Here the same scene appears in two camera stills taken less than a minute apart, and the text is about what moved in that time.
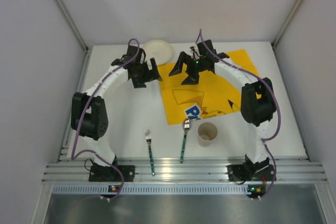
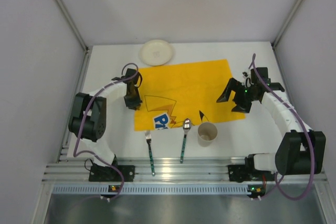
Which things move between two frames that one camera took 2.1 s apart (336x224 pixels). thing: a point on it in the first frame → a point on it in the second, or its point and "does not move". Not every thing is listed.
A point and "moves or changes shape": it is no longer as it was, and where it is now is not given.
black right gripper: x=190 y=64 → x=240 y=95
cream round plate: x=161 y=51 does not move
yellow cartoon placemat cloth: x=214 y=95 moves or changes shape
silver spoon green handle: x=187 y=125 does not move
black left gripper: x=145 y=72 → x=132 y=100
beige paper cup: x=207 y=132 does not move
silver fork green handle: x=148 y=134 does not move
